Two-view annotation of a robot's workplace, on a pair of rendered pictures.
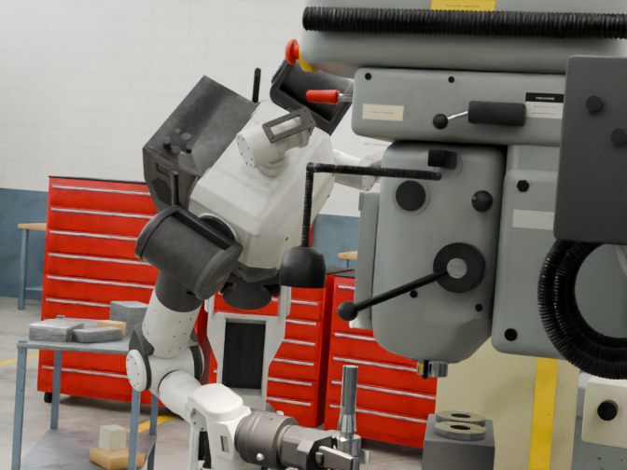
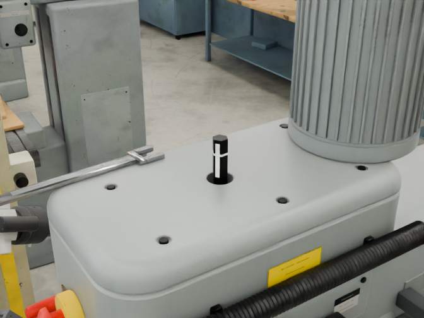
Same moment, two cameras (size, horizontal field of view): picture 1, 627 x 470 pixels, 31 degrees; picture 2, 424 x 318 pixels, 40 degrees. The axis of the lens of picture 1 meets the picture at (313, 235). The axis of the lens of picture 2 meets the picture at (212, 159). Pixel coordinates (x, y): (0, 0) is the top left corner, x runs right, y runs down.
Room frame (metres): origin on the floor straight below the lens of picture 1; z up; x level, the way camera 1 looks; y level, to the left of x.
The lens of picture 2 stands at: (1.25, 0.36, 2.28)
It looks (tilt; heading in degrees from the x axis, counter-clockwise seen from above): 28 degrees down; 309
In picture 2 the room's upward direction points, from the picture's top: straight up
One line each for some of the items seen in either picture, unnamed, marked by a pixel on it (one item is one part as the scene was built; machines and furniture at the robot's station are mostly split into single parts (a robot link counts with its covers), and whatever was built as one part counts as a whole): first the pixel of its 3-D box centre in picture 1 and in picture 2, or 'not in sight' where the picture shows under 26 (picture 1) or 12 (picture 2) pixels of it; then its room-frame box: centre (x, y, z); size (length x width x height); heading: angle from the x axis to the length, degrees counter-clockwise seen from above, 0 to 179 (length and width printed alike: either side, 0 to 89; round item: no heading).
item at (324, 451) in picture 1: (334, 460); not in sight; (1.72, -0.06, 1.13); 0.06 x 0.02 x 0.03; 59
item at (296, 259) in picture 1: (303, 265); not in sight; (1.69, 0.01, 1.43); 0.07 x 0.07 x 0.06
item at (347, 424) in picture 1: (348, 401); not in sight; (1.75, -0.07, 1.22); 0.03 x 0.03 x 0.11
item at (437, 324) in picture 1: (444, 250); not in sight; (1.68, -0.20, 1.47); 0.21 x 0.19 x 0.32; 162
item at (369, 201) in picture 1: (369, 260); not in sight; (1.71, -0.09, 1.45); 0.04 x 0.04 x 0.21; 72
